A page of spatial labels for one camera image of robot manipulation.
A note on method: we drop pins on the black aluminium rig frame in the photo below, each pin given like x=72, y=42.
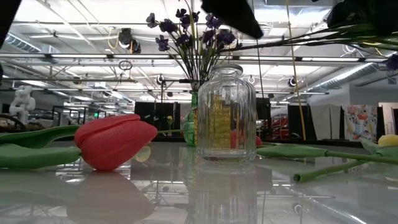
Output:
x=311, y=142

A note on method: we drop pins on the clear ribbed glass jar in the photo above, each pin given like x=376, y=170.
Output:
x=248, y=124

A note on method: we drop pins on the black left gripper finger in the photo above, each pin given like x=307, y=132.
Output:
x=245, y=12
x=222, y=12

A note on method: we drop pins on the black ceiling spotlight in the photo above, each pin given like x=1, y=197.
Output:
x=160, y=80
x=291, y=81

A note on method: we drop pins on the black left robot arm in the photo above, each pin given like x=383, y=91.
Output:
x=6, y=12

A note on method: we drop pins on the floral printed cloth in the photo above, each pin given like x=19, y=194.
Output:
x=360, y=123

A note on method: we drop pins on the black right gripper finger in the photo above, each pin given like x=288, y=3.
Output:
x=367, y=15

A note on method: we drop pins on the pale pink panel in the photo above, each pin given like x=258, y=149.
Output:
x=387, y=118

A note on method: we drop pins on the amber glass vase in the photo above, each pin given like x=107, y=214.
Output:
x=196, y=130

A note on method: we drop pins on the silver ventilation duct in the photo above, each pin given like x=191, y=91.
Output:
x=339, y=79

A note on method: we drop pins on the black partition panel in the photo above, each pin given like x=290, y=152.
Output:
x=298, y=119
x=155, y=116

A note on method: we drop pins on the red artificial tulip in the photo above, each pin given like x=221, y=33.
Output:
x=115, y=141
x=292, y=151

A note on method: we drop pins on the green glass vase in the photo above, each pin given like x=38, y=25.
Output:
x=189, y=127

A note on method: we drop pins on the white hanging cloth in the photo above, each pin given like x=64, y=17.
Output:
x=326, y=121

